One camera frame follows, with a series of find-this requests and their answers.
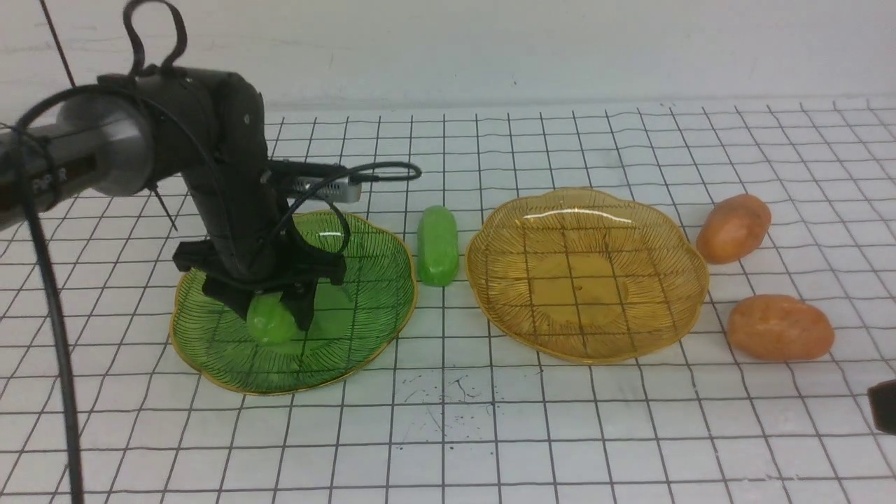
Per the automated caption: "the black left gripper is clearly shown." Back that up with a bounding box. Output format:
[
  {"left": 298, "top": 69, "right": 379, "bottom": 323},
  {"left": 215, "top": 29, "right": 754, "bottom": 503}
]
[{"left": 173, "top": 230, "right": 347, "bottom": 332}]

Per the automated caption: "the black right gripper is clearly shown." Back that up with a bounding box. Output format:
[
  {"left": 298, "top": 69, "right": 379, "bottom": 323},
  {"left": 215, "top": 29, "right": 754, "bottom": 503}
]
[{"left": 867, "top": 379, "right": 896, "bottom": 435}]

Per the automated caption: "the green cucumber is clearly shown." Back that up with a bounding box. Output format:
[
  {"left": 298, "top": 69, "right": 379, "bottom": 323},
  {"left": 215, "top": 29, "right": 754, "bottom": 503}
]
[{"left": 246, "top": 291, "right": 300, "bottom": 347}]

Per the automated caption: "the orange potato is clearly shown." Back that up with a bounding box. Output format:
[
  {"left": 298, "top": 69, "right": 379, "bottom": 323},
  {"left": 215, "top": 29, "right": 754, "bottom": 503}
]
[{"left": 726, "top": 294, "right": 836, "bottom": 363}]

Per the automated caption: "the green cucumber one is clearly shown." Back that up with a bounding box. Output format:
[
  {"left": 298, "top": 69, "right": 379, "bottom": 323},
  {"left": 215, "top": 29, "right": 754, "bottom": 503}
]
[{"left": 417, "top": 205, "right": 460, "bottom": 287}]

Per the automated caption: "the orange potato one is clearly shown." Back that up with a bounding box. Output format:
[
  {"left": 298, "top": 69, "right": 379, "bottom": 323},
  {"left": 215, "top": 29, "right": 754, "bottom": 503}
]
[{"left": 695, "top": 194, "right": 772, "bottom": 265}]

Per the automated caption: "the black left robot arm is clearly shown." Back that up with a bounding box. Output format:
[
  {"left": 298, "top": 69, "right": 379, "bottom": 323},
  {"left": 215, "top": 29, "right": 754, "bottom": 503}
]
[{"left": 1, "top": 68, "right": 347, "bottom": 330}]

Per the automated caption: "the green glass leaf plate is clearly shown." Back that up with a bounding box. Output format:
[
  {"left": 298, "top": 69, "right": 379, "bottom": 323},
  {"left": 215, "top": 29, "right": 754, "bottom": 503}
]
[{"left": 169, "top": 214, "right": 417, "bottom": 395}]

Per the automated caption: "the white grid tablecloth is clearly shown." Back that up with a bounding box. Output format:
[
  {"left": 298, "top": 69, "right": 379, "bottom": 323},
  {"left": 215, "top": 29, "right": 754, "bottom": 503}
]
[{"left": 43, "top": 99, "right": 895, "bottom": 503}]

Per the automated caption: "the amber glass leaf plate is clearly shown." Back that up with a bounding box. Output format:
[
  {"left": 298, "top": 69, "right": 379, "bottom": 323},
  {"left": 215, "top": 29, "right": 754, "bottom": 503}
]
[{"left": 466, "top": 188, "right": 710, "bottom": 365}]

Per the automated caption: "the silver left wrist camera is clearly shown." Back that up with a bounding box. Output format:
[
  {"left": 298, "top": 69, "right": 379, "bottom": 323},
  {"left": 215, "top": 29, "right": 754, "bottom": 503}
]
[{"left": 265, "top": 160, "right": 362, "bottom": 204}]

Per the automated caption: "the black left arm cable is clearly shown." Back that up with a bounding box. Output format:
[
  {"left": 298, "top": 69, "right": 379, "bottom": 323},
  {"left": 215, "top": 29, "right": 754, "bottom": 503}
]
[{"left": 0, "top": 0, "right": 422, "bottom": 504}]

